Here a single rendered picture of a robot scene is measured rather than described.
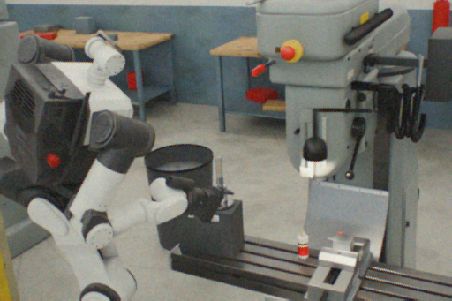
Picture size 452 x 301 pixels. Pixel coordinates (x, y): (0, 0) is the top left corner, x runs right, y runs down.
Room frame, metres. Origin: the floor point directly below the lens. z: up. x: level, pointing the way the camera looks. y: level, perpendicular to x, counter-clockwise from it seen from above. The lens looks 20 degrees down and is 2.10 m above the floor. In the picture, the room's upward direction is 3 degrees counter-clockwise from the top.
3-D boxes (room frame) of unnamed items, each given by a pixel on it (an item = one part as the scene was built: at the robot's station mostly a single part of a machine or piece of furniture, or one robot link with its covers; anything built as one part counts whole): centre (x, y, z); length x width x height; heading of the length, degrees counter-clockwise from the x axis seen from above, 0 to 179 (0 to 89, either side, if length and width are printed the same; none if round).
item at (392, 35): (2.21, -0.54, 1.66); 0.80 x 0.23 x 0.20; 152
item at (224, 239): (1.96, 0.08, 1.03); 0.22 x 0.12 x 0.20; 68
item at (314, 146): (1.59, -0.26, 1.46); 0.07 x 0.07 x 0.06
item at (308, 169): (1.68, -0.25, 1.45); 0.04 x 0.04 x 0.21; 62
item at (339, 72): (1.81, -0.32, 1.68); 0.34 x 0.24 x 0.10; 152
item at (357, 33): (1.73, -0.45, 1.79); 0.45 x 0.04 x 0.04; 152
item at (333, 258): (1.68, -0.35, 1.02); 0.12 x 0.06 x 0.04; 63
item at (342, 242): (1.73, -0.38, 1.04); 0.06 x 0.05 x 0.06; 63
